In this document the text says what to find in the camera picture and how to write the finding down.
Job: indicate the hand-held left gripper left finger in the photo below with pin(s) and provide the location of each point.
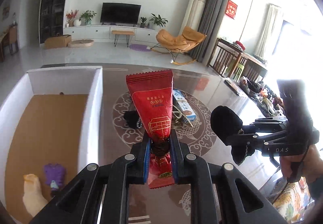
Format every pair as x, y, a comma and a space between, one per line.
146, 168

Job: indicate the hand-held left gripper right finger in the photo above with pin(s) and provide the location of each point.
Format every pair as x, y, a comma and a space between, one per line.
175, 168

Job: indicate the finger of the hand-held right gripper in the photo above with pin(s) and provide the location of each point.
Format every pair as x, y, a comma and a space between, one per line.
252, 139
270, 123

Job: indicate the black sock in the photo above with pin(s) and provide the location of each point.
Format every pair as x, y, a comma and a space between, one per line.
224, 120

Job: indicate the black cloth item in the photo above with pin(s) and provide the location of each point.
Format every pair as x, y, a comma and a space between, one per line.
131, 118

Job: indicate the red snack packet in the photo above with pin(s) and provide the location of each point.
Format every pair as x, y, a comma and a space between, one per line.
151, 102

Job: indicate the white storage box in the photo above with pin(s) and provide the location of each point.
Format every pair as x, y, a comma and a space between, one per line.
93, 113

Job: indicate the purple plastic toy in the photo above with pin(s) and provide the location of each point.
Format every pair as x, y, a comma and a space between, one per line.
54, 173

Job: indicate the person's right hand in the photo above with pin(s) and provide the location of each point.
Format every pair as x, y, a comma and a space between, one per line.
313, 163

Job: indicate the pile of assorted trinkets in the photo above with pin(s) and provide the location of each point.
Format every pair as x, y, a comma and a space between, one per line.
265, 97

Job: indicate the dark flat tray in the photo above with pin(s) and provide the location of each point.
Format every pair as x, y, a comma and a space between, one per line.
234, 87

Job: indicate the blue and white box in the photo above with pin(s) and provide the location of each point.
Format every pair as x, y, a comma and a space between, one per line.
185, 107

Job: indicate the green plastic stool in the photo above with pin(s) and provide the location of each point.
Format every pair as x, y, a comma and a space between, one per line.
238, 68

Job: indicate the floral patterned cloth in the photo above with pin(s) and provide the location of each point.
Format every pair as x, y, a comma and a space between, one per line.
292, 201

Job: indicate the dark wooden side table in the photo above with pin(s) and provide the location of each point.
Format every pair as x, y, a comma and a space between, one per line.
249, 57

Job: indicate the white sheer curtain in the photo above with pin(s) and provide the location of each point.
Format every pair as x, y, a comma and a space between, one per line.
268, 29

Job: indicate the purple floor mat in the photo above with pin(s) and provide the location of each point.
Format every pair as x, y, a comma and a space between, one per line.
138, 47

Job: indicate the grey curtain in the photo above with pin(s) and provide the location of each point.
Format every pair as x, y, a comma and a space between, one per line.
213, 12

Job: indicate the orange lounge chair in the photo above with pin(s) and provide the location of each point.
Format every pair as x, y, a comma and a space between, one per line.
174, 38

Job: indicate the covered standing air conditioner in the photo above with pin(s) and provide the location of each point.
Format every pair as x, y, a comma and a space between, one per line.
193, 12

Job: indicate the wooden bench stool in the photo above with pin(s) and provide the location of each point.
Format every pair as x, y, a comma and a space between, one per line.
123, 32

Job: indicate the beige round cushion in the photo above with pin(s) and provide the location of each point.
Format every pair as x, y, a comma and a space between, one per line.
80, 43

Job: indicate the small potted plant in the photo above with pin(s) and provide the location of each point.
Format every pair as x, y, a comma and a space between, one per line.
143, 21

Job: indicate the white television cabinet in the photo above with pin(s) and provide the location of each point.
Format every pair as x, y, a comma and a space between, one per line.
90, 32

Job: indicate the large leafy potted plant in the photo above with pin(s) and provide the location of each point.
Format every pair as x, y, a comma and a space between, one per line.
158, 20

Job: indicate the cardboard box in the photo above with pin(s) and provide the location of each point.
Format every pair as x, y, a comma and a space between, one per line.
56, 41

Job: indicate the black television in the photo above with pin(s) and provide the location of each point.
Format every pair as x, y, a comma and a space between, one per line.
120, 13

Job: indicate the white round vase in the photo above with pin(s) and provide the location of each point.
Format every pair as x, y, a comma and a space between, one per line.
77, 22

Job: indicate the green plant in green pot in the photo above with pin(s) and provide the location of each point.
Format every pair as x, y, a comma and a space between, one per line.
87, 16

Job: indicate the red flowers in vase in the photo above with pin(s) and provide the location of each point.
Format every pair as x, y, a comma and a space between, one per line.
72, 15

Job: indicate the wooden dining chair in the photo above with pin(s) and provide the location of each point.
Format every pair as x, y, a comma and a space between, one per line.
11, 37

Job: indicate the dark display cabinet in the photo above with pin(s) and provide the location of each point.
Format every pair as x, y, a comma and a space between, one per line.
54, 1

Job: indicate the red wall hanging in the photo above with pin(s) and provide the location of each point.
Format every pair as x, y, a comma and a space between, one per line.
232, 9

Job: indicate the framed wall painting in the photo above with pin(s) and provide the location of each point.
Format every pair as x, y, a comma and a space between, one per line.
6, 10

